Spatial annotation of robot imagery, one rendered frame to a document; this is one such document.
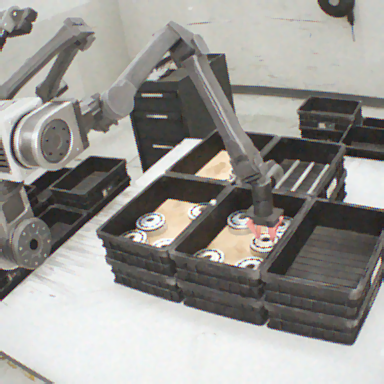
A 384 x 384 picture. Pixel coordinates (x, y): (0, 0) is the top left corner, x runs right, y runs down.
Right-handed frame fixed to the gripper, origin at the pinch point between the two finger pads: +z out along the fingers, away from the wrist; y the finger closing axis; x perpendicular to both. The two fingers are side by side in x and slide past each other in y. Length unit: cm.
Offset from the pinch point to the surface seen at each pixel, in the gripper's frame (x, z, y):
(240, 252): 2.0, 6.3, 8.5
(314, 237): -12.6, 5.9, -11.1
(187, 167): -32, 1, 51
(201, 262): 20.3, -2.7, 9.5
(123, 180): -71, 40, 129
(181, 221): -6.5, 6.5, 36.8
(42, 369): 67, 21, 44
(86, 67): -246, 30, 336
